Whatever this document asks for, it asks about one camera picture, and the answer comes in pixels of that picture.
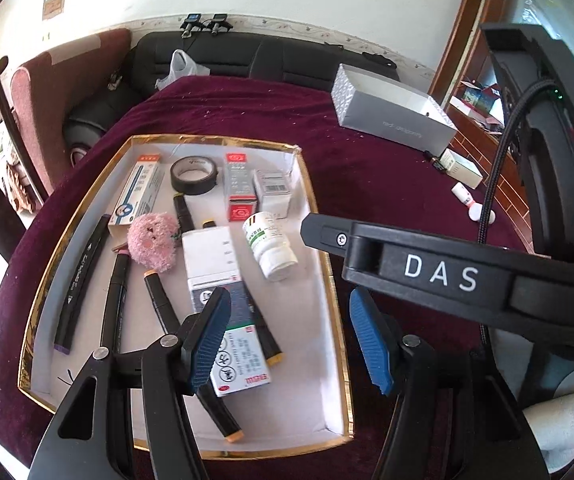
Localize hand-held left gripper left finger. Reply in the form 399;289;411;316
27;287;233;480

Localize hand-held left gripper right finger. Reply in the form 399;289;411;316
348;288;550;480

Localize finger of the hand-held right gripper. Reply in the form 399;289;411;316
299;212;353;261

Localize green label white medicine bottle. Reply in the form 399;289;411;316
241;211;299;282

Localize black marker yellow caps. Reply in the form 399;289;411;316
202;219;285;366

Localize black marker orange caps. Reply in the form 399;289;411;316
142;270;244;445

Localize small white box pink edge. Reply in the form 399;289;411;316
253;169;293;218

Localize white green medicine box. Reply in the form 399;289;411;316
181;226;273;398

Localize white tray box gold edge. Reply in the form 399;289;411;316
17;134;355;461

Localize long grey red box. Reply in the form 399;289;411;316
223;151;259;223

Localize black marker pink caps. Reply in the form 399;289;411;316
98;242;132;361

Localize pink plush toy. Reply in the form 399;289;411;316
127;211;183;273

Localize plain black marker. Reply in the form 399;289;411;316
173;194;197;235

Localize black marker purple caps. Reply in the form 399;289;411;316
53;214;112;353

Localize black tape roll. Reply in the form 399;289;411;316
169;156;219;196

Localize long white blue box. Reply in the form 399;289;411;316
108;155;166;238

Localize person's right forearm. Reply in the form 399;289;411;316
517;360;574;468

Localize maroon velvet tablecloth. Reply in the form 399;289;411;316
0;76;538;480

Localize red label bottle white cap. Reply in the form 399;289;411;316
467;200;497;226

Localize plain white carton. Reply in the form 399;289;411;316
440;148;484;190

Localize grey shoe box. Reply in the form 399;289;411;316
331;63;459;156

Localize wooden cabinet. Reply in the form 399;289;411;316
447;95;533;241

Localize colourful boxes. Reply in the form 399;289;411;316
450;80;505;121

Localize black leather sofa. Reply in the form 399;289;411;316
64;31;400;153

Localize white plastic bag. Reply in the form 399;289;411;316
154;50;210;92

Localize black clamp blue screen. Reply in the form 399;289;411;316
179;12;204;40

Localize patterned cloth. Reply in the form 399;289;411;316
0;125;38;216

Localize maroon upholstered chair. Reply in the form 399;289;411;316
9;28;132;196

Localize dark wooden chair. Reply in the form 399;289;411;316
0;56;50;201

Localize black braided cable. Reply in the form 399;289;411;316
476;77;554;243

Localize wooden door frame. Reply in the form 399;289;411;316
427;0;498;106

